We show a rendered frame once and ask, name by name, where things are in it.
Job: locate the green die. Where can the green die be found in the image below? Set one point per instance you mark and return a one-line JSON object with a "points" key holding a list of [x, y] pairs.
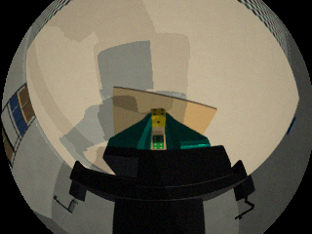
{"points": [[158, 142]]}

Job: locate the yellow die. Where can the yellow die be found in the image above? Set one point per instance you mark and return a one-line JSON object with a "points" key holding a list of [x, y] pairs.
{"points": [[158, 117]]}

